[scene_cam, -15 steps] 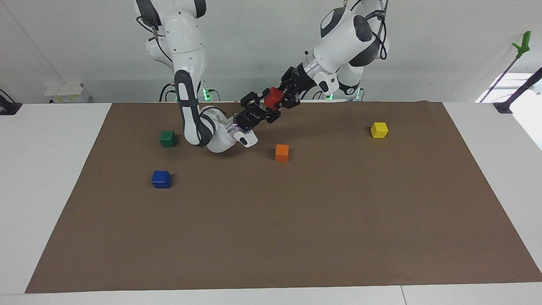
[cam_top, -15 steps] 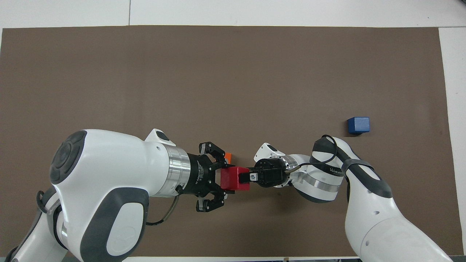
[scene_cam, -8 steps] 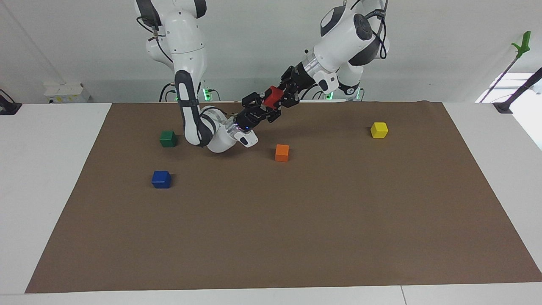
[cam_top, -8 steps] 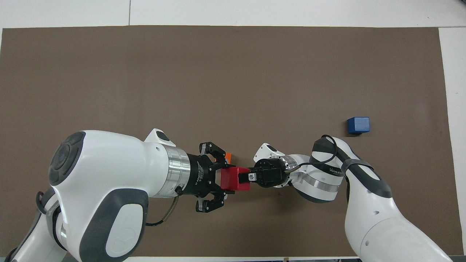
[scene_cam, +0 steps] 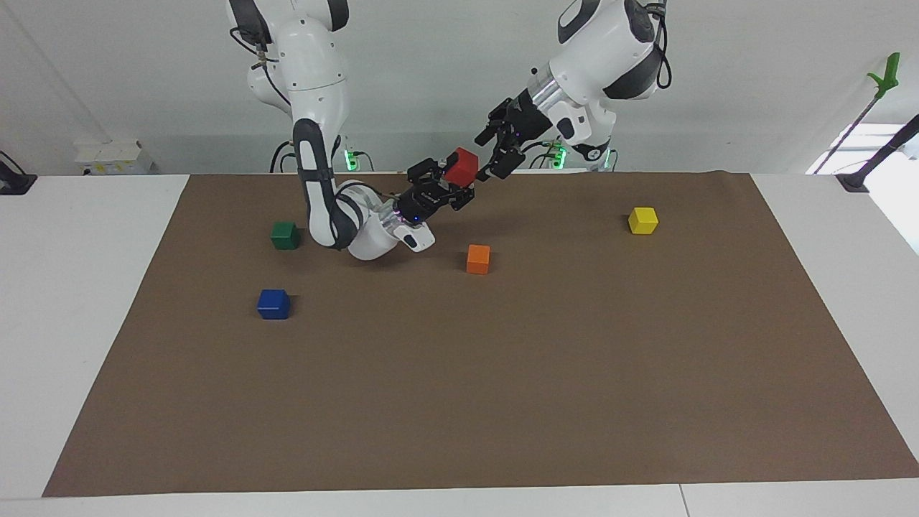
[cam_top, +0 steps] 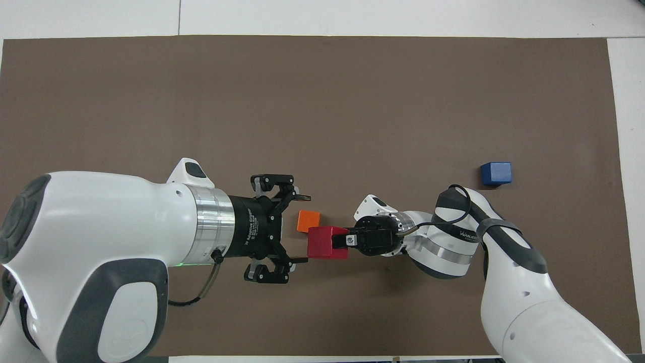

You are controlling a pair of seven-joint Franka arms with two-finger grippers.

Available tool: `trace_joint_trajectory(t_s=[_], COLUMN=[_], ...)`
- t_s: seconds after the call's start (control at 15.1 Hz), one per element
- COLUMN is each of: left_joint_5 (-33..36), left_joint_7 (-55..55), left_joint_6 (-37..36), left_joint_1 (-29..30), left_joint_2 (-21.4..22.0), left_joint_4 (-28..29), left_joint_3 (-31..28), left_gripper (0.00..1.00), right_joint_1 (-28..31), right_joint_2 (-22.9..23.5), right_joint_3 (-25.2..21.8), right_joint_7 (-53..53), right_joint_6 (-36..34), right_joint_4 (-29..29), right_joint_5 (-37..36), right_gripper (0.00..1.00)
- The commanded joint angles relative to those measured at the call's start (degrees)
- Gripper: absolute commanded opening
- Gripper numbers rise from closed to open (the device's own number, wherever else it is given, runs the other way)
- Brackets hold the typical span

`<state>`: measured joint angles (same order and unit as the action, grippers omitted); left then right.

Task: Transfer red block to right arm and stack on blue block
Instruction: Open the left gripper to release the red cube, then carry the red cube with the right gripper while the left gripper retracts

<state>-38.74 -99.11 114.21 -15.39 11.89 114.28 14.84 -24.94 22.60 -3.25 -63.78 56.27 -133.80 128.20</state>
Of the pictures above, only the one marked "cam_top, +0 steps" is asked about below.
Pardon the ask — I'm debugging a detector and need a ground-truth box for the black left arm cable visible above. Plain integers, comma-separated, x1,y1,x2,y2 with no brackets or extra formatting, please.
168,250,223,308

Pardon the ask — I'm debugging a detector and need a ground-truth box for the brown table mat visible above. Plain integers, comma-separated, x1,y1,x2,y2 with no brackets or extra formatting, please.
0,35,628,357

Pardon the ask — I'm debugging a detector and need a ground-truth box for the orange cube block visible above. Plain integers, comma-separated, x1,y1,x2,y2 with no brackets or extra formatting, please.
297,210,321,233

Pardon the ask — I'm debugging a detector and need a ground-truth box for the red cube block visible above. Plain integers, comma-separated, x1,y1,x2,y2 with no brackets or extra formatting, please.
307,226,349,260

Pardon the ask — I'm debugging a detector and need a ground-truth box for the blue cube block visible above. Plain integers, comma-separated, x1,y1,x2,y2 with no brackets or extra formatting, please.
480,162,512,188

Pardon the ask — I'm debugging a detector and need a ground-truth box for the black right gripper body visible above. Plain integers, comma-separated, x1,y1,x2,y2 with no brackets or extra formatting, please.
352,216,403,257

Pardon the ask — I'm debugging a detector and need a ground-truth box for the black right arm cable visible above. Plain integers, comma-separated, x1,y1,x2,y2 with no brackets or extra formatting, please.
401,184,473,238

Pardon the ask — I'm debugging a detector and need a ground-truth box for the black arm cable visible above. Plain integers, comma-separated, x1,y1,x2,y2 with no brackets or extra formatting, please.
168,250,223,308
401,184,473,238

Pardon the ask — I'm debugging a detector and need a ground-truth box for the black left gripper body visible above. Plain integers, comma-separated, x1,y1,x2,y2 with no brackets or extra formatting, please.
229,195,284,260

